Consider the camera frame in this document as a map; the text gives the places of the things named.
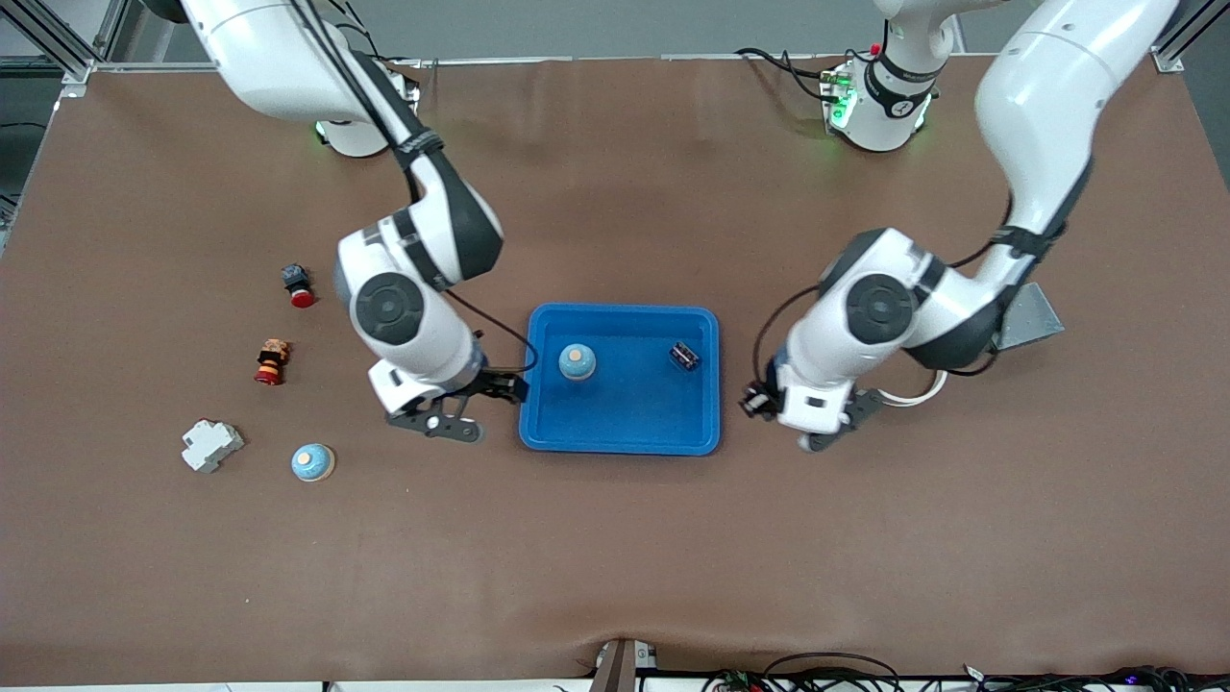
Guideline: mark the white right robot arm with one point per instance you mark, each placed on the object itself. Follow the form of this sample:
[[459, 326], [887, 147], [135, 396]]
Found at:
[[288, 58]]

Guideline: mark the white circuit breaker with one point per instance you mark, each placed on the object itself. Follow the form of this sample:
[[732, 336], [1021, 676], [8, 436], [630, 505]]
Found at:
[[211, 447]]

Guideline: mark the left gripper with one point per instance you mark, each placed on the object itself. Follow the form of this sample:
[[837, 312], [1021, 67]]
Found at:
[[755, 401]]

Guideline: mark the black electrolytic capacitor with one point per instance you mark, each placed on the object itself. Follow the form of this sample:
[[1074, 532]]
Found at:
[[684, 356], [755, 404]]

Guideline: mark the flat silver metal module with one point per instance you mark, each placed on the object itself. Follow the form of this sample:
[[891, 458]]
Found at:
[[1038, 322]]

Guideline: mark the blue desk bell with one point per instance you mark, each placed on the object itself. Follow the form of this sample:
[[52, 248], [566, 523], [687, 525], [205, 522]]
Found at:
[[577, 362], [312, 462]]

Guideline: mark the blue plastic tray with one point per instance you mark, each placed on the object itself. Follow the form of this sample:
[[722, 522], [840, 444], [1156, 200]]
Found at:
[[625, 413]]

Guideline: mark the white curved plastic bracket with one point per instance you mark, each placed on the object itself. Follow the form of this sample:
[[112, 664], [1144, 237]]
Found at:
[[913, 400]]

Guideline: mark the red emergency stop orange body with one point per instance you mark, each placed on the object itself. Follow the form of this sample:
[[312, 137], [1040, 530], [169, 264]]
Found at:
[[272, 363]]

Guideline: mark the red pushbutton grey body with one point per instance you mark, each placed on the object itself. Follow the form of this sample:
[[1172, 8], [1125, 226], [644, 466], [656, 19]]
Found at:
[[300, 288]]

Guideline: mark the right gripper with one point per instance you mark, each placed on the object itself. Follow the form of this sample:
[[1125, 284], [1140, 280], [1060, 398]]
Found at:
[[499, 384]]

